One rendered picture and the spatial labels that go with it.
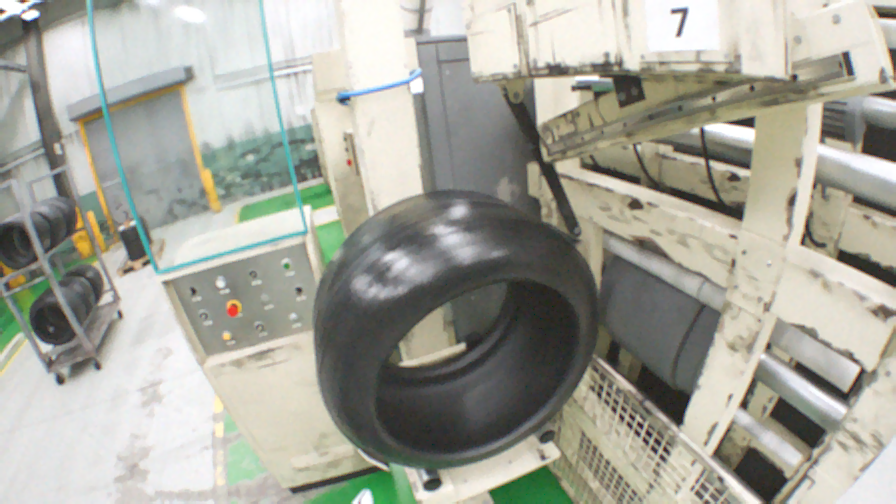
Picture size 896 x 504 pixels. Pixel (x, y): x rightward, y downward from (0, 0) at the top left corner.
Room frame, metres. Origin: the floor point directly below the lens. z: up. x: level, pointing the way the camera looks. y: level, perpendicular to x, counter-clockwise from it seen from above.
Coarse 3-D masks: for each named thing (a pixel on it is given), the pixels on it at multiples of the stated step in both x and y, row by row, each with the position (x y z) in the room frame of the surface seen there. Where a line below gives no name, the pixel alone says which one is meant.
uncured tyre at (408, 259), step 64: (448, 192) 0.65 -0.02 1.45; (384, 256) 0.46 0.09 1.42; (448, 256) 0.45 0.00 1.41; (512, 256) 0.46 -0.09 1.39; (576, 256) 0.53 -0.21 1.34; (320, 320) 0.47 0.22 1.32; (384, 320) 0.41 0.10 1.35; (512, 320) 0.75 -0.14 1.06; (576, 320) 0.51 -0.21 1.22; (320, 384) 0.41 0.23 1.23; (384, 384) 0.64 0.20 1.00; (448, 384) 0.69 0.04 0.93; (512, 384) 0.64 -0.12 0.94; (576, 384) 0.51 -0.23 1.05; (384, 448) 0.39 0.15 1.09; (448, 448) 0.44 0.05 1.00
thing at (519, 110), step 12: (504, 96) 0.83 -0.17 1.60; (516, 108) 0.82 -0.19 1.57; (516, 120) 0.84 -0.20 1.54; (528, 120) 0.83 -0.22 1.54; (528, 132) 0.83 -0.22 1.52; (528, 144) 0.85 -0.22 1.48; (540, 156) 0.83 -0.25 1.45; (540, 168) 0.86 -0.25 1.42; (552, 168) 0.84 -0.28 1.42; (552, 180) 0.84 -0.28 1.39; (552, 192) 0.86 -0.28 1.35; (564, 192) 0.85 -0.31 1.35; (564, 204) 0.85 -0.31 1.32; (564, 216) 0.86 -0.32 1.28; (576, 228) 0.86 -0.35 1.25
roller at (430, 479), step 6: (420, 474) 0.43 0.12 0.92; (426, 474) 0.43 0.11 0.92; (432, 474) 0.43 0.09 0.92; (438, 474) 0.43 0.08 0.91; (420, 480) 0.42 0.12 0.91; (426, 480) 0.41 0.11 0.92; (432, 480) 0.41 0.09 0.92; (438, 480) 0.42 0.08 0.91; (426, 486) 0.40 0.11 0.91; (432, 486) 0.41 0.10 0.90; (438, 486) 0.41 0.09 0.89
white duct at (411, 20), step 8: (400, 0) 1.38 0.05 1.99; (408, 0) 1.34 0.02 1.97; (416, 0) 1.33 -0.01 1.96; (432, 0) 1.37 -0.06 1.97; (400, 8) 1.40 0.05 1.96; (408, 8) 1.36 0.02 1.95; (416, 8) 1.35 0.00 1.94; (432, 8) 1.39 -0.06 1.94; (408, 16) 1.38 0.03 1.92; (416, 16) 1.37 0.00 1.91; (424, 16) 1.38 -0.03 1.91; (408, 24) 1.39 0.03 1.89; (416, 24) 1.39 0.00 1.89; (424, 24) 1.40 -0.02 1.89
